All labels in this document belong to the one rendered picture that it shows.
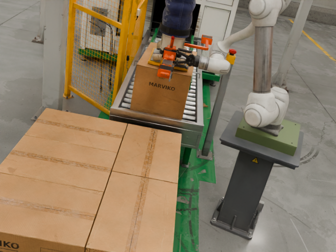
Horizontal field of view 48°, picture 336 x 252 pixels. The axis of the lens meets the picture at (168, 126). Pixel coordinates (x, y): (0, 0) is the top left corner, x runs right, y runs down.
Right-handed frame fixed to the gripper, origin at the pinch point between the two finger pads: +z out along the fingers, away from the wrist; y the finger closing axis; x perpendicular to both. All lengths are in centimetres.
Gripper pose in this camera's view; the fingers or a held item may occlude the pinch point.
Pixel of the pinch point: (169, 55)
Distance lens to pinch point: 261.7
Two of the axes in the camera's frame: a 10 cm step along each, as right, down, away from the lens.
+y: -2.0, 8.6, 4.8
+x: 0.7, -4.7, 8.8
